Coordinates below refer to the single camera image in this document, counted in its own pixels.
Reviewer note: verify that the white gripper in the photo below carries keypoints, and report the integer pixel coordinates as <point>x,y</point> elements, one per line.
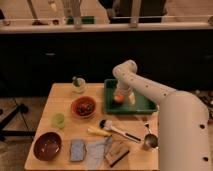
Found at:
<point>125,90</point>

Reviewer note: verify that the orange apple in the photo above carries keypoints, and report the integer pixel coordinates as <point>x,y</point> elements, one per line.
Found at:
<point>119,98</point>

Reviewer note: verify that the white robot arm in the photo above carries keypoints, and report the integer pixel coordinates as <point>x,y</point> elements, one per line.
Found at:
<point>183,139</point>

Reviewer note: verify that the orange bowl with food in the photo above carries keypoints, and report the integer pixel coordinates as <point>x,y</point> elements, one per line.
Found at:
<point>83,107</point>

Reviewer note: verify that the purple bowl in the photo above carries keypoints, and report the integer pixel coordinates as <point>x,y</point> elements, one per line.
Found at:
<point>47,146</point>

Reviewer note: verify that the green plastic tray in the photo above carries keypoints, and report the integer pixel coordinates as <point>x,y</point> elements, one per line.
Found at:
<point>140,105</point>

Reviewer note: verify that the metal spoon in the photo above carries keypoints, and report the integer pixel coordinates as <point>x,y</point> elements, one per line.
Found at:
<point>146,124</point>

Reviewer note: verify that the metal cup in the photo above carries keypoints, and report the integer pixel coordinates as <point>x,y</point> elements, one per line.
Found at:
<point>150,142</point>

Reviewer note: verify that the glass with green plant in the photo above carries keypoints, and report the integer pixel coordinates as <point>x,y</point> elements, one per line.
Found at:
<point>79,84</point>

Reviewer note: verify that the wooden block with black edge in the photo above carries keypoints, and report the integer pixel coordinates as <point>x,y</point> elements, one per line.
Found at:
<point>117,151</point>

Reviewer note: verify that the grey cloth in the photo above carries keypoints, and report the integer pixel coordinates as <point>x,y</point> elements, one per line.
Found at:
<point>96,151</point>

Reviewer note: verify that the blue sponge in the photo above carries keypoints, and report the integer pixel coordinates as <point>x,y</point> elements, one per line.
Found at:
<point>77,150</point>

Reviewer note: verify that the small green cup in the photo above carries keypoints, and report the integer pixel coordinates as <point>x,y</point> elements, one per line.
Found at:
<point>58,121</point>

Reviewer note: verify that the green box on counter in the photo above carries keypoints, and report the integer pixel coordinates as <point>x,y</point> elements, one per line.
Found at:
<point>84,19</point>

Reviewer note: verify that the black chair base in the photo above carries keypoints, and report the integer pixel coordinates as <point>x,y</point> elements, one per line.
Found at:
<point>22,109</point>

